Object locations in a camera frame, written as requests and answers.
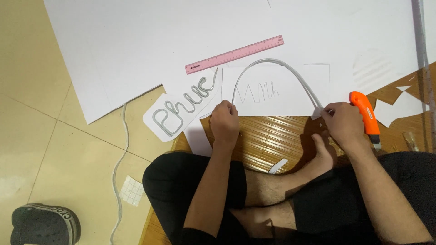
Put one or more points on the person's left hand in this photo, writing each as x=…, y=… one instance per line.
x=223, y=124

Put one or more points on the person's right hand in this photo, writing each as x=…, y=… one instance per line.
x=345, y=124

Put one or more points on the grey flexible tube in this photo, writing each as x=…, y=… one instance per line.
x=272, y=61

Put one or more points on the orange utility knife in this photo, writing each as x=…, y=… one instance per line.
x=367, y=114

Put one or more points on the white paper strip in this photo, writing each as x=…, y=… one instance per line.
x=199, y=137

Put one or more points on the white cutout card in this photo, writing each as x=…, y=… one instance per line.
x=177, y=109

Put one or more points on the bamboo mat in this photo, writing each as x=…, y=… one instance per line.
x=272, y=136

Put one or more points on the grey tube lettering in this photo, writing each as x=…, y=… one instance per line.
x=170, y=112

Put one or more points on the large white paper offcut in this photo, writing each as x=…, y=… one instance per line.
x=398, y=107

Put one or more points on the white sheet with pencil lines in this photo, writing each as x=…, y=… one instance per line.
x=286, y=102

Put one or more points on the clear plastic piece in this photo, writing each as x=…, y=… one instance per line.
x=410, y=141

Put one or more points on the small white paper scrap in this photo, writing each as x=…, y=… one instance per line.
x=277, y=166

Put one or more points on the pink plastic ruler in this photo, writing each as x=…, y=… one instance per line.
x=235, y=54

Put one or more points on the person's black shorts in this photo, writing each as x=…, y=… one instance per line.
x=170, y=183

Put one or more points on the person's bare legs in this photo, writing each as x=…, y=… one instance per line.
x=272, y=194

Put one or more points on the long metal straightedge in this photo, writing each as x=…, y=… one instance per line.
x=423, y=68

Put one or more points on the large white foam board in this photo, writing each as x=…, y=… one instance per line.
x=170, y=40

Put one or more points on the white grid paper scrap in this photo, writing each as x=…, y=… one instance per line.
x=132, y=190

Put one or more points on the black clog shoe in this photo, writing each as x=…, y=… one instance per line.
x=42, y=224

